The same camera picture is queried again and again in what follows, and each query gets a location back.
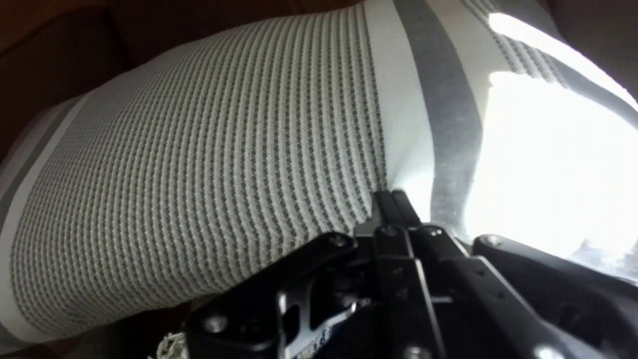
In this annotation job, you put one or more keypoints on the brown fabric sofa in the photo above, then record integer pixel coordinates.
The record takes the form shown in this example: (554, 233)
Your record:
(67, 46)

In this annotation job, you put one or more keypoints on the gray striped pillow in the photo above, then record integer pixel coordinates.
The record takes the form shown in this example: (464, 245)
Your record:
(233, 165)

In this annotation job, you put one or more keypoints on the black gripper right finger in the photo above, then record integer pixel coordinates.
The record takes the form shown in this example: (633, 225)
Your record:
(480, 291)

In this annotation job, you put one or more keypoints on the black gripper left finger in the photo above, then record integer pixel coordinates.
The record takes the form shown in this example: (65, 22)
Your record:
(320, 255)

